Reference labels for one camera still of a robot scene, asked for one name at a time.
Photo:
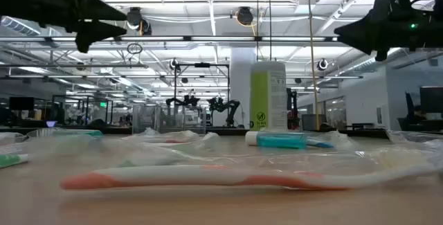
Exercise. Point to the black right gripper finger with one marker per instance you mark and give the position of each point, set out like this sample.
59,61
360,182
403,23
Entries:
363,19
363,43

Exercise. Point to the green white toothbrush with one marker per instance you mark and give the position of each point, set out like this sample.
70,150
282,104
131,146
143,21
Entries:
12,161
79,133

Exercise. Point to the blue white toothbrush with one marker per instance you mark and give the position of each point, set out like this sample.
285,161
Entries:
320,144

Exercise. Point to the clear plastic cup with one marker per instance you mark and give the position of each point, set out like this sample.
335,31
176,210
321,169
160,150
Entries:
169,119

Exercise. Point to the black background robot arm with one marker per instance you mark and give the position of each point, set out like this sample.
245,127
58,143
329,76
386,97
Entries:
187,101
225,106

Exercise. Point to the linear ceiling light bar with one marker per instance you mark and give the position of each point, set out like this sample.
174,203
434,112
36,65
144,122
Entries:
155,38

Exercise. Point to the black monitor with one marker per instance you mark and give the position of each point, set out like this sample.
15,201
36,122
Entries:
432,99
21,104

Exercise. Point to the white green wipes canister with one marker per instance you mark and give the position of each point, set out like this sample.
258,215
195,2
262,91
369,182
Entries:
268,97

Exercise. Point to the white building column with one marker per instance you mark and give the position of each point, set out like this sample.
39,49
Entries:
242,86

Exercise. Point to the black background station frame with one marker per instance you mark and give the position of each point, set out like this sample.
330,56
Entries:
202,65

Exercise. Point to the black aluminium table frame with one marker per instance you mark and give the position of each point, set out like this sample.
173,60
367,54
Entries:
228,131

